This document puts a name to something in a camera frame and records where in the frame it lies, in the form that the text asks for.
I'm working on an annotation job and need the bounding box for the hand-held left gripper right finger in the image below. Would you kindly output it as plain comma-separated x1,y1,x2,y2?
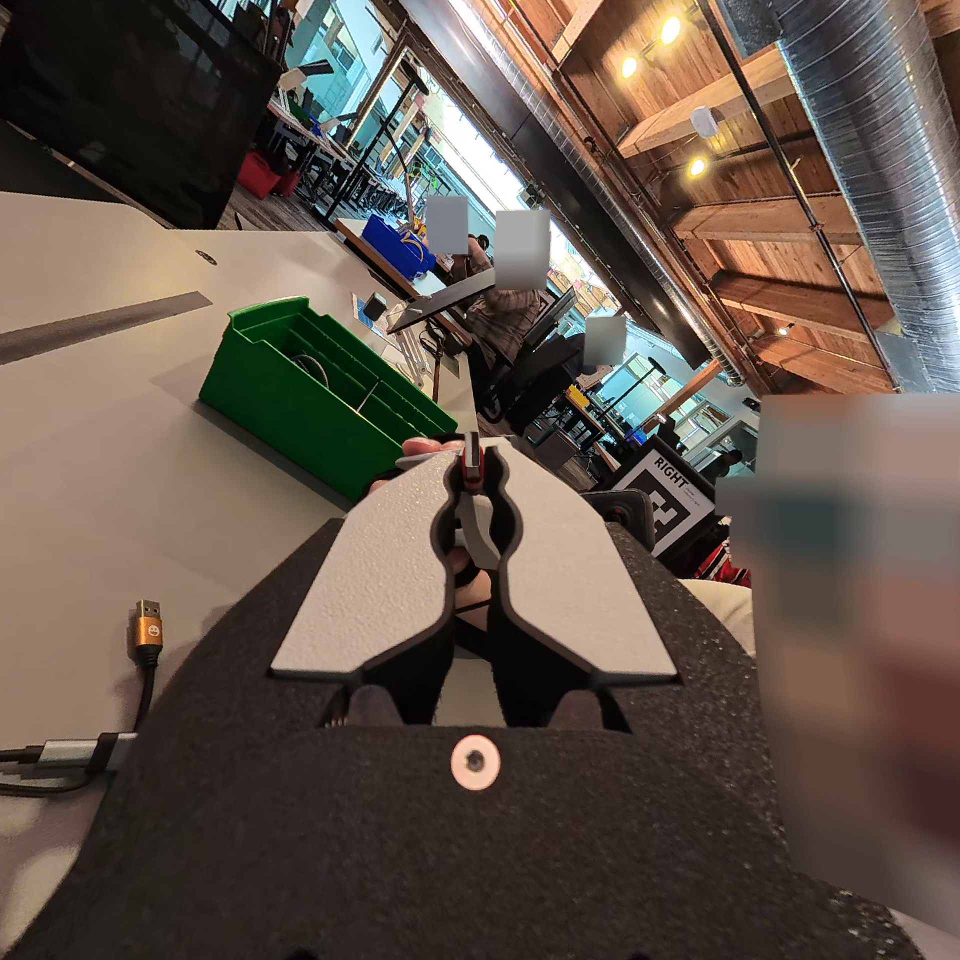
478,438,681,687

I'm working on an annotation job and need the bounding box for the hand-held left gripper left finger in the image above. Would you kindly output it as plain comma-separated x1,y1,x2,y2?
268,442,469,685

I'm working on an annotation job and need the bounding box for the orange plug usb cable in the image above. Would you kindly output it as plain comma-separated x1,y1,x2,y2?
126,597,168,740

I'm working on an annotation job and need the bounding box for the red storage bin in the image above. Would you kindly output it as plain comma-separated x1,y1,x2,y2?
238,150,303,201

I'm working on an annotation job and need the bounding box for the blue storage bin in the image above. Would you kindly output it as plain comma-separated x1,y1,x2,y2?
362,213,438,284

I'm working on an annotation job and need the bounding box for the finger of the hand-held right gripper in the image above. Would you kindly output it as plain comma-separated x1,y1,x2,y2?
454,487,521,573

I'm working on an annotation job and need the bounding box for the green plastic bin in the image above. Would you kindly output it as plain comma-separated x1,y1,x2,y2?
198,296,460,505

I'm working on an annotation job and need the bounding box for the black monitor screen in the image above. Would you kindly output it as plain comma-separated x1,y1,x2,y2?
0,0,285,231

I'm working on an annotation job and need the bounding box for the red plug usb cable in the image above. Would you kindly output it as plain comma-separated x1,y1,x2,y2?
459,429,487,496

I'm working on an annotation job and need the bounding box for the black hub cable grey plug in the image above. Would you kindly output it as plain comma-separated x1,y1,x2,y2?
0,729,142,798

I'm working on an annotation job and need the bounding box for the large silver spiral duct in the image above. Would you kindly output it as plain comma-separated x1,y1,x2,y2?
712,0,960,395

